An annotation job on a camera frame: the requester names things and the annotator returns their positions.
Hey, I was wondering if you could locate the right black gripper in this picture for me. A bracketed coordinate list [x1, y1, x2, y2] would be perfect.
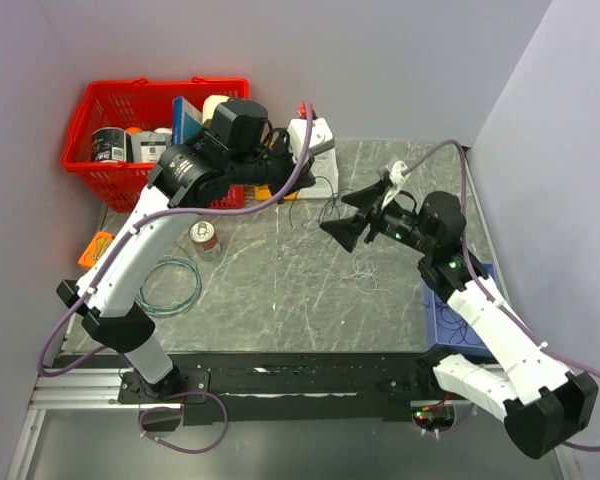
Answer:
[320, 179, 435, 255]

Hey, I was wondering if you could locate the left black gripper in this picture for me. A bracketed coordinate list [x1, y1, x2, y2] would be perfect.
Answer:
[229, 128, 317, 205]

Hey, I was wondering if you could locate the dark purple cable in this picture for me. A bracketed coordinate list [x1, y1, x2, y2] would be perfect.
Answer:
[437, 302, 474, 346]

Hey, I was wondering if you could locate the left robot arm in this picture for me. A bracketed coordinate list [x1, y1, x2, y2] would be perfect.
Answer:
[57, 98, 314, 402]

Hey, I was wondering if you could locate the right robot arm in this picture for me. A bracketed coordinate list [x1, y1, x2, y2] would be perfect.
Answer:
[320, 180, 598, 459]

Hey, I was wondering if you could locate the yellow plastic bin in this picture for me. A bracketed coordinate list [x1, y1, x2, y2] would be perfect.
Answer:
[253, 185, 298, 201]

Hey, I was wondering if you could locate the white plastic bin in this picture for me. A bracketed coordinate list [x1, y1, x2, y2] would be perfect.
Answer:
[297, 148, 339, 200]

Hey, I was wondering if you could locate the white paper roll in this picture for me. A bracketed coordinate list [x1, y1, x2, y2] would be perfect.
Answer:
[201, 95, 230, 124]

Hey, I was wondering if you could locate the blue book box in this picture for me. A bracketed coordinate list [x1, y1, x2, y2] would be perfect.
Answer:
[172, 96, 203, 145]

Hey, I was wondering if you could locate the small tin can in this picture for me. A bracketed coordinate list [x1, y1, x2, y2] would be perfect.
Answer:
[189, 220, 222, 260]

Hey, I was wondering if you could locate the grey labelled can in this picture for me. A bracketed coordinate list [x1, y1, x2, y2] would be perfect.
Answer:
[130, 131, 172, 164]

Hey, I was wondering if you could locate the blue plastic bin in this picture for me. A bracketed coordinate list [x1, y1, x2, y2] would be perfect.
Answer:
[421, 255, 491, 358]

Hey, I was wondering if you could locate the red plastic shopping basket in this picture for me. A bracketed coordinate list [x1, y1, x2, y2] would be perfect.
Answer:
[61, 77, 249, 213]

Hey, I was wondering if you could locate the black labelled can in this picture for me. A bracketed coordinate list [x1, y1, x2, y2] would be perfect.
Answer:
[91, 127, 127, 163]

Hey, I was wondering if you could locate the orange pink snack box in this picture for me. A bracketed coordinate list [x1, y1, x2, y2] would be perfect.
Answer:
[78, 231, 115, 271]

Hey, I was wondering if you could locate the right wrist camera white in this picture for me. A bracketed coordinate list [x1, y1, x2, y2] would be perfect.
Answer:
[378, 160, 410, 209]

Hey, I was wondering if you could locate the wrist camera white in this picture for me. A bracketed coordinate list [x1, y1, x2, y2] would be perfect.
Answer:
[285, 115, 337, 157]
[378, 160, 410, 209]

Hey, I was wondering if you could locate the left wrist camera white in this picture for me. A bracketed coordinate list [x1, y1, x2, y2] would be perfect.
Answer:
[285, 115, 337, 157]

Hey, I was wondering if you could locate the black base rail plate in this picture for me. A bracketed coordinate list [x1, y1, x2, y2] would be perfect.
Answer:
[118, 352, 461, 430]

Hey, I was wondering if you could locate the green coiled cable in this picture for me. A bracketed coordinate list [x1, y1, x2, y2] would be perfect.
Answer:
[132, 256, 203, 318]

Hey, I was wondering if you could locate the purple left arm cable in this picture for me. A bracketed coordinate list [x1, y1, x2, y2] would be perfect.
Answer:
[35, 99, 316, 454]

